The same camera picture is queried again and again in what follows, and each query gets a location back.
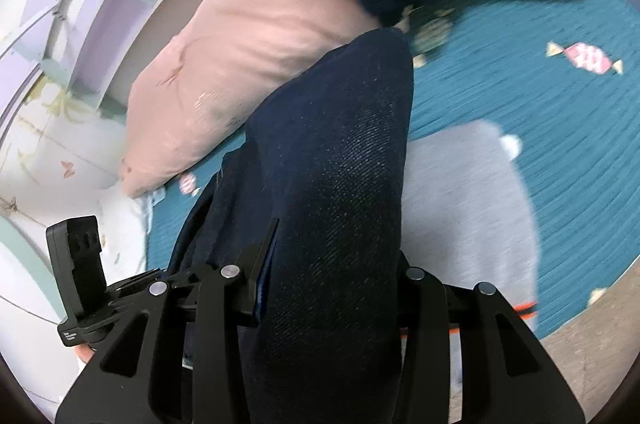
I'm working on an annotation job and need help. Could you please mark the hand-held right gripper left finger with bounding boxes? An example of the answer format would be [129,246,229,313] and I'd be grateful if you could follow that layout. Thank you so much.
[55,218,280,424]

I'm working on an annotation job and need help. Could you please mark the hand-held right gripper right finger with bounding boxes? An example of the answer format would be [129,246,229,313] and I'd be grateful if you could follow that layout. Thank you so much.
[397,251,586,424]

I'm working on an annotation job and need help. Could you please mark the dark denim jacket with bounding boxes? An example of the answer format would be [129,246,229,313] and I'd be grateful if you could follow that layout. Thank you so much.
[167,26,416,424]

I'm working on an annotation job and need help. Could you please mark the white pillow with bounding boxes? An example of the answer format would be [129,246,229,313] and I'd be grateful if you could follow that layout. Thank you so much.
[50,189,157,405]

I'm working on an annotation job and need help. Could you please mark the light blue striped cloth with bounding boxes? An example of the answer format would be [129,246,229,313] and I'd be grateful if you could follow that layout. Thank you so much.
[134,186,167,232]

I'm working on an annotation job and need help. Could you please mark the folded grey pants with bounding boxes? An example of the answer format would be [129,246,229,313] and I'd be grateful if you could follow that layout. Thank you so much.
[400,121,542,340]

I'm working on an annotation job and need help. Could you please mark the white floral wardrobe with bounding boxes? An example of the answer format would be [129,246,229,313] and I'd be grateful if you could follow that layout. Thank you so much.
[0,68,133,225]

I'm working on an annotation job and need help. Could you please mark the teal quilted bed sheet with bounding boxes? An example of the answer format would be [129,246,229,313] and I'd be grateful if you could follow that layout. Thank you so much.
[145,0,640,340]

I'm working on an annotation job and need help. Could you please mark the pink quilt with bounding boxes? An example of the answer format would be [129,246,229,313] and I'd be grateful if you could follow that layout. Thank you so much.
[120,0,388,199]

